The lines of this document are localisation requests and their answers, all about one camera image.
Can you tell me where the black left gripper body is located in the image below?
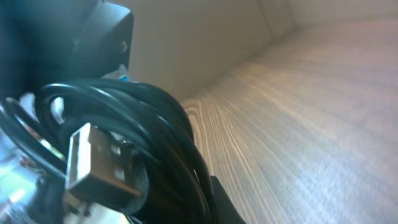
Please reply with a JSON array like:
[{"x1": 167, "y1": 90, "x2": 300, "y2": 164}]
[{"x1": 1, "y1": 0, "x2": 134, "y2": 93}]

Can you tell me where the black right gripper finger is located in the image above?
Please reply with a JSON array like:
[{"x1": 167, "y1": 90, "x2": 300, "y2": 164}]
[{"x1": 210, "y1": 175, "x2": 246, "y2": 224}]

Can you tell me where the black cable bundle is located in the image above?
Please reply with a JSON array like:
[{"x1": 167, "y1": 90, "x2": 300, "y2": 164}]
[{"x1": 0, "y1": 77, "x2": 218, "y2": 224}]

